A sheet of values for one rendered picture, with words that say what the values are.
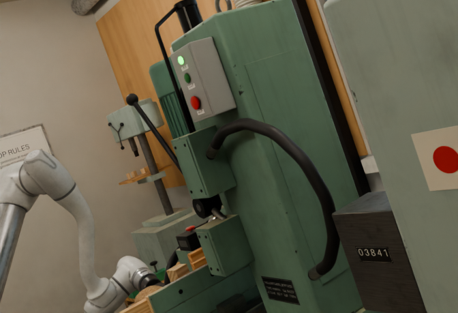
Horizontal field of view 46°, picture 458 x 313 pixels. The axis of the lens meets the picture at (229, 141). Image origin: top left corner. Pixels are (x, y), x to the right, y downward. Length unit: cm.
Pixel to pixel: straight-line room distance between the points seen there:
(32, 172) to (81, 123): 265
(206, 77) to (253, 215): 34
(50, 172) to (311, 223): 109
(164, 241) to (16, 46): 199
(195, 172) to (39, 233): 330
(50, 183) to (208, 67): 102
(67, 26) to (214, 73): 373
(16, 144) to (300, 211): 348
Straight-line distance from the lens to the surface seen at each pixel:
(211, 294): 148
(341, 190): 126
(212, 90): 113
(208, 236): 127
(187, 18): 140
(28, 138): 448
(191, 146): 121
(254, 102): 114
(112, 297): 224
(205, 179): 122
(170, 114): 147
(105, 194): 463
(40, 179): 201
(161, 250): 375
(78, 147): 460
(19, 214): 210
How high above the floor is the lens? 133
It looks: 3 degrees down
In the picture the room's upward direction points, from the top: 20 degrees counter-clockwise
